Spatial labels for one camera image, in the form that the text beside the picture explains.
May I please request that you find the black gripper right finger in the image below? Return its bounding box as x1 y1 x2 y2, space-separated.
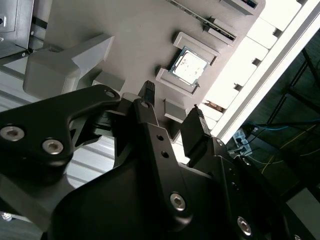
181 104 301 240

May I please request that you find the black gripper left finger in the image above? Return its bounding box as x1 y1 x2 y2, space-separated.
0 79 194 227

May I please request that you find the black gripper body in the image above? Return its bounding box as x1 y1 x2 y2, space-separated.
0 161 235 240

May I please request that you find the silver CPU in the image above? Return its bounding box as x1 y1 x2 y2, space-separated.
168 45 210 88

